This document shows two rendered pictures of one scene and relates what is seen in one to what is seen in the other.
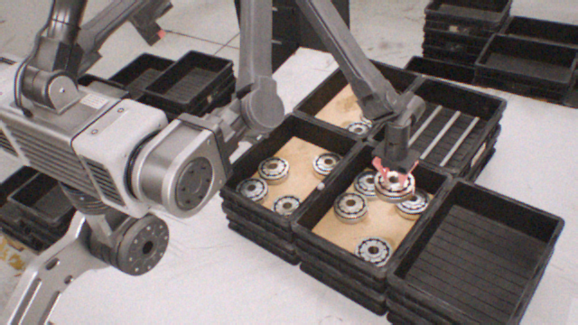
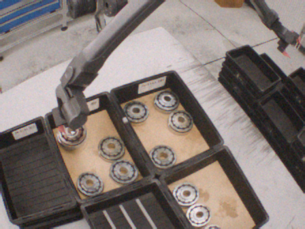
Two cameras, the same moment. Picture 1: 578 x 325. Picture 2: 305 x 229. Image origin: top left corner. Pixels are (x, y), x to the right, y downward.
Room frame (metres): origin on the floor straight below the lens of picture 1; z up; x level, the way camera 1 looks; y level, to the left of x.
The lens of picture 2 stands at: (1.20, -0.68, 1.85)
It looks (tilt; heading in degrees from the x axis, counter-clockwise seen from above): 54 degrees down; 99
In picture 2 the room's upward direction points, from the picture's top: 12 degrees clockwise
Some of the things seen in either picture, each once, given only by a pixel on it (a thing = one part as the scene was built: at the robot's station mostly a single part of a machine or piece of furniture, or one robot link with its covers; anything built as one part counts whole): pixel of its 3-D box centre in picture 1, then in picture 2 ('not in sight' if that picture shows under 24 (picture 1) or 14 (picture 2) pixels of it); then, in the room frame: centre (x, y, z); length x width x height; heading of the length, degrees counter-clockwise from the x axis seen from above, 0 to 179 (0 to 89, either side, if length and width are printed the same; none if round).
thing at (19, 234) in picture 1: (41, 199); (267, 79); (1.86, 1.24, 0.26); 0.40 x 0.30 x 0.23; 142
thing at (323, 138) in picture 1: (291, 174); (165, 125); (1.16, 0.00, 0.87); 0.40 x 0.30 x 0.11; 136
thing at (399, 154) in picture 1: (396, 147); (67, 108); (0.89, -0.26, 1.17); 0.10 x 0.07 x 0.07; 45
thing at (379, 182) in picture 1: (394, 181); (71, 131); (0.90, -0.26, 1.04); 0.10 x 0.10 x 0.01
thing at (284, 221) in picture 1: (289, 163); (167, 118); (1.16, 0.00, 0.92); 0.40 x 0.30 x 0.02; 136
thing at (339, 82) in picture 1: (358, 106); (214, 206); (1.44, -0.28, 0.87); 0.40 x 0.30 x 0.11; 136
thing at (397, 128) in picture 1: (398, 126); (65, 97); (0.90, -0.27, 1.23); 0.07 x 0.06 x 0.07; 141
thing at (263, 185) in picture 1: (251, 189); (167, 99); (1.13, 0.13, 0.86); 0.10 x 0.10 x 0.01
